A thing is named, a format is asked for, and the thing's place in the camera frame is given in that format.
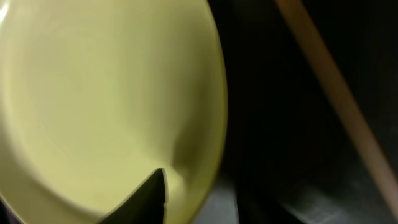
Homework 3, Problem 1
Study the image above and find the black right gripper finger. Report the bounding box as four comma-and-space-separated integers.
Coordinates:
99, 169, 167, 224

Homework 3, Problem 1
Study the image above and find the wooden chopstick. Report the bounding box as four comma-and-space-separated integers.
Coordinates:
275, 0, 397, 218

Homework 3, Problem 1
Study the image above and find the yellow plate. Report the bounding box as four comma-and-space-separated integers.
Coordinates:
1, 0, 227, 223

